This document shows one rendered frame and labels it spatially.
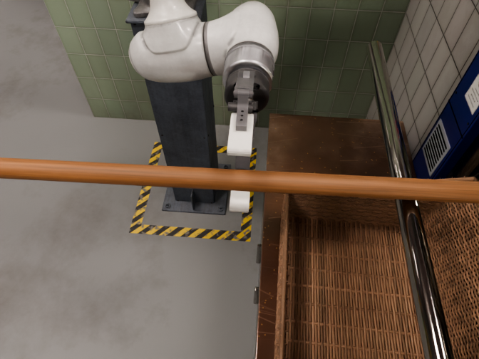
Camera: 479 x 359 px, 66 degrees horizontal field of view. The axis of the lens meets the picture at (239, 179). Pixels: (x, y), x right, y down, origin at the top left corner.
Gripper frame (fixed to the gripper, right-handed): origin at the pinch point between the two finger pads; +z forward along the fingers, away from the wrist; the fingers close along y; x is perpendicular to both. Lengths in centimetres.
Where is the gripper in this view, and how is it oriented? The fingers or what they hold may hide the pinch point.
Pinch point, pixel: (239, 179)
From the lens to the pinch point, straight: 52.2
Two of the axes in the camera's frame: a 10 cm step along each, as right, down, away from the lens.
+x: -10.0, -0.6, 0.4
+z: -0.7, 8.1, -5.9
